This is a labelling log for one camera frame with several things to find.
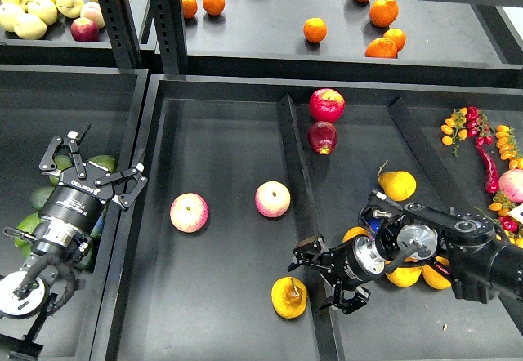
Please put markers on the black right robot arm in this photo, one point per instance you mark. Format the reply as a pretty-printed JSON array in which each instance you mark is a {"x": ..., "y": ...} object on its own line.
[{"x": 470, "y": 251}]

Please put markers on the orange cherry tomato vine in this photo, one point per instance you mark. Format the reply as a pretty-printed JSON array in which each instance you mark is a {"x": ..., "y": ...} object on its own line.
[{"x": 455, "y": 130}]

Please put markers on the orange upper left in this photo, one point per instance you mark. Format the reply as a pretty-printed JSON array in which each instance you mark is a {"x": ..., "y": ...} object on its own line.
[{"x": 214, "y": 7}]

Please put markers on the pink peach right edge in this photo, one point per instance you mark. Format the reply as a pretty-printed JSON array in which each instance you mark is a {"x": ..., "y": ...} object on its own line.
[{"x": 511, "y": 185}]

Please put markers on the red apple on shelf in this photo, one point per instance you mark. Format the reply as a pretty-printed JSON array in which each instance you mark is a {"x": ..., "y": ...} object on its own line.
[{"x": 84, "y": 30}]

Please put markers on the red chili pepper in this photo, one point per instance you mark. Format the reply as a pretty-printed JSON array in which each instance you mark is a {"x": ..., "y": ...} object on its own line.
[{"x": 491, "y": 170}]

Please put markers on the bright red apple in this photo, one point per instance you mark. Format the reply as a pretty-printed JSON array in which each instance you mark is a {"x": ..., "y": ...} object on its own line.
[{"x": 326, "y": 105}]

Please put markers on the large orange upper right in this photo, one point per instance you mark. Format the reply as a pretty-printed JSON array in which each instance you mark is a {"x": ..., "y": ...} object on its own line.
[{"x": 383, "y": 12}]

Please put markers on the green avocado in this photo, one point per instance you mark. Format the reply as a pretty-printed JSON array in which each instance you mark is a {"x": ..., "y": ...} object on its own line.
[
  {"x": 28, "y": 225},
  {"x": 63, "y": 162}
]

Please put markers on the orange mid right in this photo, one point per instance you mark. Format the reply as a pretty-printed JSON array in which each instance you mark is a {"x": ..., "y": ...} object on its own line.
[{"x": 398, "y": 37}]

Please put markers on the yellow pear with stem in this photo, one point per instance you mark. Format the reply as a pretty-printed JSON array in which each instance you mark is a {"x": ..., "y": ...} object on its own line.
[{"x": 289, "y": 297}]

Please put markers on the orange front right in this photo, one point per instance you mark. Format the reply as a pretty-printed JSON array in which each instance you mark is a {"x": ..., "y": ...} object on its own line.
[{"x": 381, "y": 48}]

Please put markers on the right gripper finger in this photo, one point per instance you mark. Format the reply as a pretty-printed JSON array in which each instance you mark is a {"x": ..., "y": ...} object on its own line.
[
  {"x": 346, "y": 305},
  {"x": 311, "y": 252}
]

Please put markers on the black centre tray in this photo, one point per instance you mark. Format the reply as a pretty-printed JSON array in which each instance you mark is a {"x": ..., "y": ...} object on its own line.
[{"x": 206, "y": 295}]

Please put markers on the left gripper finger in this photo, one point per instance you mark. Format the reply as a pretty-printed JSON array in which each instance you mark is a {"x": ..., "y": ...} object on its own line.
[
  {"x": 60, "y": 145},
  {"x": 134, "y": 174}
]

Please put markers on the green avocado top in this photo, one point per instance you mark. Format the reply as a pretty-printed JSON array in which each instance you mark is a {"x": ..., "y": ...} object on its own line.
[{"x": 63, "y": 162}]

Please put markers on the black tray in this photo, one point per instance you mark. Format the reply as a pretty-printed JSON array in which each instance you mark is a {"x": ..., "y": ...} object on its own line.
[
  {"x": 37, "y": 103},
  {"x": 206, "y": 295}
]

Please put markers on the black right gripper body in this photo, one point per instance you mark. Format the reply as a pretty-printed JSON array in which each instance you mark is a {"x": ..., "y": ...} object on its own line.
[{"x": 354, "y": 263}]

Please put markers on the orange on shelf centre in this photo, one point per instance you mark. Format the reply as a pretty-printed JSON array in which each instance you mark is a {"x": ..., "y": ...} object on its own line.
[{"x": 315, "y": 30}]

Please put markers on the black shelf post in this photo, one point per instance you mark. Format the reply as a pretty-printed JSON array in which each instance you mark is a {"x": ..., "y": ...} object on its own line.
[{"x": 120, "y": 27}]

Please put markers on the orange behind post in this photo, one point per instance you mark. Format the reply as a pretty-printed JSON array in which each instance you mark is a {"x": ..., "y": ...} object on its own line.
[{"x": 189, "y": 9}]

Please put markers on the yellow green apple front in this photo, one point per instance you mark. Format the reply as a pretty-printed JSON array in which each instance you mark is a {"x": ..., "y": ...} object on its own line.
[{"x": 29, "y": 26}]

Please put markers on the black left tray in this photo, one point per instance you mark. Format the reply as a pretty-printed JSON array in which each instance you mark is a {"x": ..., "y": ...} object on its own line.
[{"x": 37, "y": 103}]

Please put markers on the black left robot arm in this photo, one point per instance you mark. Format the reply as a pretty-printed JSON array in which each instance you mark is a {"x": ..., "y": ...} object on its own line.
[{"x": 46, "y": 281}]

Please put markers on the pink apple left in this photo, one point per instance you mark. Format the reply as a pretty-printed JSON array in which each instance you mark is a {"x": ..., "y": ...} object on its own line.
[{"x": 189, "y": 212}]

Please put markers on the dark red apple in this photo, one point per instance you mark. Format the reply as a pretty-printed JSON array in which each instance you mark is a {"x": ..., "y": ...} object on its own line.
[{"x": 322, "y": 137}]

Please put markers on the yellow pear upper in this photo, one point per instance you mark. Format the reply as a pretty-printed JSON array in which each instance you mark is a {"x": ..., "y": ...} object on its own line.
[{"x": 398, "y": 185}]

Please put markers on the pink apple centre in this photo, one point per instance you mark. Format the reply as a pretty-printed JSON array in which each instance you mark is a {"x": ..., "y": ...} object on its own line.
[{"x": 272, "y": 199}]

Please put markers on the yellow pear left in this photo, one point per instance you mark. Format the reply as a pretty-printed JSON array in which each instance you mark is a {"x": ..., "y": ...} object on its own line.
[{"x": 354, "y": 231}]

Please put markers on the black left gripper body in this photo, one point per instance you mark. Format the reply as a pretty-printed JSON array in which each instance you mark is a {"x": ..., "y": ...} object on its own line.
[{"x": 73, "y": 209}]

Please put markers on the pink apple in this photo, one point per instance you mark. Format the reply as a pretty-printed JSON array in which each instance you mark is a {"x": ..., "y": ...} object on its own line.
[
  {"x": 272, "y": 199},
  {"x": 189, "y": 212}
]

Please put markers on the green avocado lower left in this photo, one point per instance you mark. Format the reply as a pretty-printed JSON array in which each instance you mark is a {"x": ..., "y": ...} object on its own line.
[{"x": 28, "y": 225}]

